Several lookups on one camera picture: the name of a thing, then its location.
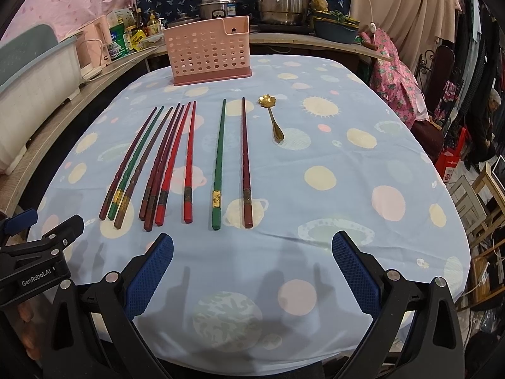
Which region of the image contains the green chopstick group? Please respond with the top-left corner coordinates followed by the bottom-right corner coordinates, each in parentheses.
top-left (107, 105), bottom-right (164, 221)

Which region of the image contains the dark maroon chopstick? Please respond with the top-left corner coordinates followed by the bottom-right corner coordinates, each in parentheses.
top-left (98, 107), bottom-right (157, 221)
top-left (139, 104), bottom-right (181, 221)

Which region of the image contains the dark red chopstick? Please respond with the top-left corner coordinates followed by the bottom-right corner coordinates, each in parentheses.
top-left (144, 105), bottom-right (185, 232)

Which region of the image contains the green chopstick single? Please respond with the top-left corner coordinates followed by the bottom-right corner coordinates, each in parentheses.
top-left (211, 99), bottom-right (226, 231)

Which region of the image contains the maroon chopstick single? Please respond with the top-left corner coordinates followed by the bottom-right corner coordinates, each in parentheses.
top-left (241, 98), bottom-right (253, 228)

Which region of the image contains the gold flower spoon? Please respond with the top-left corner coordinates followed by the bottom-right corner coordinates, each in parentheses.
top-left (258, 94), bottom-right (284, 144)

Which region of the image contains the brown chopstick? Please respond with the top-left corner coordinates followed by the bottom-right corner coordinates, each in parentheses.
top-left (113, 107), bottom-right (173, 229)

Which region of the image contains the person's left hand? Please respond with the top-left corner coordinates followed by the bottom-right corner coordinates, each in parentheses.
top-left (17, 301), bottom-right (44, 362)

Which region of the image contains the white dish drainer bin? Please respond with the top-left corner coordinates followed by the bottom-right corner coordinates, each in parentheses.
top-left (1, 24), bottom-right (81, 175)

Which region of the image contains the blue planet pattern tablecloth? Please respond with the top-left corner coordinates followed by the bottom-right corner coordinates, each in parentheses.
top-left (30, 55), bottom-right (470, 376)

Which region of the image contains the pink electric kettle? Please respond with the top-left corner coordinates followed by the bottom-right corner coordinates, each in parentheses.
top-left (74, 15), bottom-right (112, 69)

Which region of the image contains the green tin can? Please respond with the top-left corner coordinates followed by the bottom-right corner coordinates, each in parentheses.
top-left (108, 23), bottom-right (128, 61)

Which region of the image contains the pink floral hanging garment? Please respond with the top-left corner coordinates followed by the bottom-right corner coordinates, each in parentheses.
top-left (359, 28), bottom-right (429, 129)

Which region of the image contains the yellow soap bottle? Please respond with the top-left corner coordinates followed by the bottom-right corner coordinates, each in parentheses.
top-left (146, 11), bottom-right (161, 36)

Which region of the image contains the small steel lidded pot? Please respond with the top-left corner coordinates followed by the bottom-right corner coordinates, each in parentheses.
top-left (166, 13), bottom-right (200, 28)

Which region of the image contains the pink perforated utensil holder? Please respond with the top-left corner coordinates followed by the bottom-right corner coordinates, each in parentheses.
top-left (163, 15), bottom-right (252, 86)

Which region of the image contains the blue bowl stack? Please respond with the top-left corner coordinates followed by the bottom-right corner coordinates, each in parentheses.
top-left (312, 10), bottom-right (359, 45)

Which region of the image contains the beige curtain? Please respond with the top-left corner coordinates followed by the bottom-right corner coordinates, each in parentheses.
top-left (350, 0), bottom-right (459, 71)

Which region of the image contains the steel rice cooker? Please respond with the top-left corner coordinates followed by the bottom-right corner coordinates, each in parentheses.
top-left (199, 0), bottom-right (243, 20)

